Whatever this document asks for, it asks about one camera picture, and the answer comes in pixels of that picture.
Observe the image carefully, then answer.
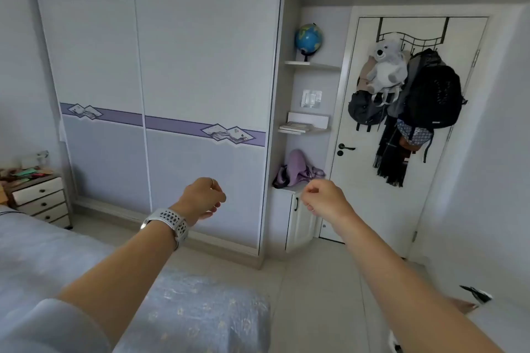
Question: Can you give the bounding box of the patterned grey pouch bag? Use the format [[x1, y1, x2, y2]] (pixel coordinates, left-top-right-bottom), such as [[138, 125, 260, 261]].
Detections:
[[395, 119, 434, 155]]

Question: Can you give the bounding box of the black backpack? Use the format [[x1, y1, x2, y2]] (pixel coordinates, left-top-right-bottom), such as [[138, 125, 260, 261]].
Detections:
[[402, 49, 468, 131]]

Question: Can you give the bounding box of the black fringed scarf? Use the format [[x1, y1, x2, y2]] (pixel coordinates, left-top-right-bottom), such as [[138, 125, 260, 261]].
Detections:
[[373, 115, 411, 188]]

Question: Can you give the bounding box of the clutter of small items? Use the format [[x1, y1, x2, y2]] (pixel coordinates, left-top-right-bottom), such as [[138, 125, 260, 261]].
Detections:
[[0, 150, 55, 189]]

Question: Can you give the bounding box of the blue globe on stand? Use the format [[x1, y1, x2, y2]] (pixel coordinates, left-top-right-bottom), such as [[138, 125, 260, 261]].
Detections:
[[295, 23, 324, 63]]

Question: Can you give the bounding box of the white corner shelf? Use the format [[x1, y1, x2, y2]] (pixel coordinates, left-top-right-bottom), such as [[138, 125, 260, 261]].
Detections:
[[278, 112, 332, 137], [284, 60, 342, 72]]

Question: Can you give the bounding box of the white wall switch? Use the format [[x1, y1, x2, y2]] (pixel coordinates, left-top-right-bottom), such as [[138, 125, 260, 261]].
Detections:
[[301, 89, 323, 109]]

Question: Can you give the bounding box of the white drawer nightstand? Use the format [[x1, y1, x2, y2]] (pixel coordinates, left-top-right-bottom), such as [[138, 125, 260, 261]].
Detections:
[[4, 175, 74, 230]]

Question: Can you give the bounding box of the white perforated wristwatch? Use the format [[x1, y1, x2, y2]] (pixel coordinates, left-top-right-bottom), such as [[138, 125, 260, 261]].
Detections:
[[140, 208, 190, 251]]

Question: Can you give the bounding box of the person's left hand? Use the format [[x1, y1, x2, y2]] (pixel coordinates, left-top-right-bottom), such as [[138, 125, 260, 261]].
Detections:
[[176, 178, 227, 227]]

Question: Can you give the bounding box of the person's right forearm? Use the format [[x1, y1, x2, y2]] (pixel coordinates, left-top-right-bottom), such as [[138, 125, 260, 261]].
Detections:
[[329, 210, 504, 353]]

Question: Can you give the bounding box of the small white floor cabinet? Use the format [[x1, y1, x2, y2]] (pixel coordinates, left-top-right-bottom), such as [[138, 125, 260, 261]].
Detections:
[[269, 183, 320, 254]]

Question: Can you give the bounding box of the white plush bear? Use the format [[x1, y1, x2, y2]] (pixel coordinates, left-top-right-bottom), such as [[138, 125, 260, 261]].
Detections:
[[365, 38, 408, 95]]

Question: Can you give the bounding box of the purple fabric bag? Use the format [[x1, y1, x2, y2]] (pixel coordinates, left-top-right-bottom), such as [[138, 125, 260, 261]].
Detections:
[[272, 149, 326, 189]]

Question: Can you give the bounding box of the white wardrobe frame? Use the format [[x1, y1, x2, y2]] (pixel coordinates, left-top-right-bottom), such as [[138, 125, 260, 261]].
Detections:
[[27, 0, 287, 269]]

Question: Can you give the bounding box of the black over-door hook rack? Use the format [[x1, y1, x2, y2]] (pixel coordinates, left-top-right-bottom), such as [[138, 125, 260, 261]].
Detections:
[[376, 17, 451, 56]]

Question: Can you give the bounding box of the white room door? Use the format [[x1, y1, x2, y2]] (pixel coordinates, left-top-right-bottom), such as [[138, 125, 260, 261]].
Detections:
[[319, 15, 490, 259]]

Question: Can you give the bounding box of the black and white slipper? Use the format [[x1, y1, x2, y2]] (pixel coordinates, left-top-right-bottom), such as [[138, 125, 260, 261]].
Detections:
[[459, 284, 494, 305]]

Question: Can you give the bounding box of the narrow sliding wardrobe door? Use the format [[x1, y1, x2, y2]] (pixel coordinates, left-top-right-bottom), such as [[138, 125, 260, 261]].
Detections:
[[36, 0, 152, 215]]

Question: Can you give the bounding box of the dark grey bag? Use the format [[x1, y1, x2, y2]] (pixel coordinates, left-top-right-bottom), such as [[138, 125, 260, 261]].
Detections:
[[348, 90, 390, 133]]

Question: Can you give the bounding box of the person's right hand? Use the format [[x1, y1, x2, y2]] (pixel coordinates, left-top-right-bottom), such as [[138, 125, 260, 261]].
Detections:
[[300, 179, 353, 230]]

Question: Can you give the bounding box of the person's left forearm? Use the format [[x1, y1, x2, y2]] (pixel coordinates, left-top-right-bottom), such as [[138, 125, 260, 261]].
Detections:
[[56, 202, 193, 353]]

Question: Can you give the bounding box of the wide sliding wardrobe door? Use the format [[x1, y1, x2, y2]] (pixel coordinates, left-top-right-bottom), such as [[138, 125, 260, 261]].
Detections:
[[133, 0, 283, 257]]

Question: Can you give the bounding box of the bed with blue cover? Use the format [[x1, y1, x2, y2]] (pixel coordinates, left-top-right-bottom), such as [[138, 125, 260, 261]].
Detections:
[[0, 205, 272, 353]]

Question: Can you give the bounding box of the light blue sleeve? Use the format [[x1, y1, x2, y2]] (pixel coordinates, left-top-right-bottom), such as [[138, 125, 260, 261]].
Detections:
[[0, 298, 113, 353]]

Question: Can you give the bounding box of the stack of books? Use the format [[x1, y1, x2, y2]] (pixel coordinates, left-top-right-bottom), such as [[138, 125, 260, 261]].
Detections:
[[279, 121, 314, 134]]

